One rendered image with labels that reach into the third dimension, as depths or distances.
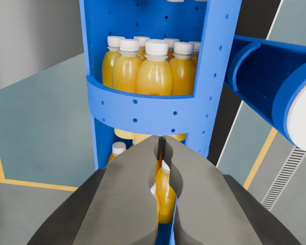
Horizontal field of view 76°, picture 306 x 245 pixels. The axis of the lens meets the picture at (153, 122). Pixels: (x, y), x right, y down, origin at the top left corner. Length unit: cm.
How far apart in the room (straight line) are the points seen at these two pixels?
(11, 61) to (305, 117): 77
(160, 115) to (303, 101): 43
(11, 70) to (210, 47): 47
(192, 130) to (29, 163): 205
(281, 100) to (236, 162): 148
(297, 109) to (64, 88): 153
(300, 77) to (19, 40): 73
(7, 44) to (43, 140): 153
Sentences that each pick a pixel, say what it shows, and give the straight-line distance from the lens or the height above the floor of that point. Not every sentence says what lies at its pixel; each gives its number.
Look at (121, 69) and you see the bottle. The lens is 39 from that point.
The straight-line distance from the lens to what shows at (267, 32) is 155.
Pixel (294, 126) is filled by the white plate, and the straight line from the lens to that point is 67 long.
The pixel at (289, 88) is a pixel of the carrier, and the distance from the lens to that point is 66.
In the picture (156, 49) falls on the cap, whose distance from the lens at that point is 34.
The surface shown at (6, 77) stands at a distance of 59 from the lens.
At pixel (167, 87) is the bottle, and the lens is 35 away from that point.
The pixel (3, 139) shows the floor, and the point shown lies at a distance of 225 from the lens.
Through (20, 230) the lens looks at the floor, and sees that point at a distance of 314.
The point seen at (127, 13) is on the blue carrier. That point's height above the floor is 98.
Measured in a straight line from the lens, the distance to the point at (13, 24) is 62.
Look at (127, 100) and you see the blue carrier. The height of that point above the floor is 123.
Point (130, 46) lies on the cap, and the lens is 39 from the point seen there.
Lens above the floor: 152
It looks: 63 degrees down
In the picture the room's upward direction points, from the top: 180 degrees counter-clockwise
